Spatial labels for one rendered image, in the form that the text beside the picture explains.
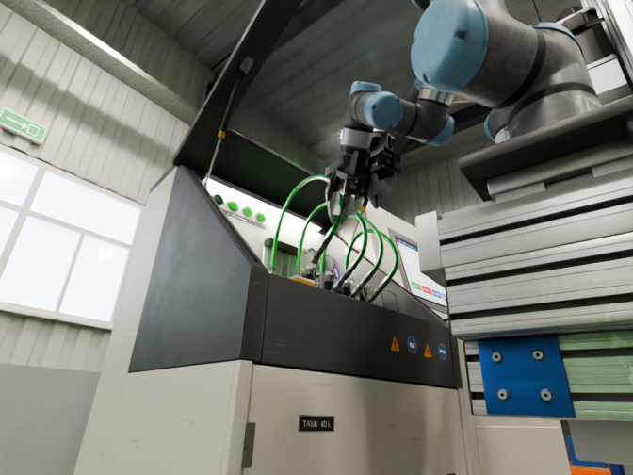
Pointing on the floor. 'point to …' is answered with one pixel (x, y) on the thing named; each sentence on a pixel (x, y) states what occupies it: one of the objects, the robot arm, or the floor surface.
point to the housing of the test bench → (124, 333)
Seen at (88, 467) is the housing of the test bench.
